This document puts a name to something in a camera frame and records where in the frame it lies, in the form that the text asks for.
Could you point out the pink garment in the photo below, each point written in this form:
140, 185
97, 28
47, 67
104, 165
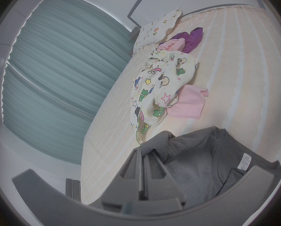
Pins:
172, 45
189, 102

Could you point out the white printed garment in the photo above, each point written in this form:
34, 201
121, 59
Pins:
159, 83

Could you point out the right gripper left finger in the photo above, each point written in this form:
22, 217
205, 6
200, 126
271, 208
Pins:
126, 182

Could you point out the grey bedside table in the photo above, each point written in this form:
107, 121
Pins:
134, 34

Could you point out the blue-green curtain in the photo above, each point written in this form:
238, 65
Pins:
72, 43
41, 116

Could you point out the bed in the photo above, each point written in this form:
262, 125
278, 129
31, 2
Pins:
236, 67

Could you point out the black T-shirt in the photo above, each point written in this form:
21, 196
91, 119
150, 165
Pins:
201, 163

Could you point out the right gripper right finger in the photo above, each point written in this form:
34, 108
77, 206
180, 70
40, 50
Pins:
159, 182

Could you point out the purple garment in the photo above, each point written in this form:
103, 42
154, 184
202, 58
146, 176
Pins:
192, 40

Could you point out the white printed pillow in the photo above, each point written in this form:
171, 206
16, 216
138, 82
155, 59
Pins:
154, 29

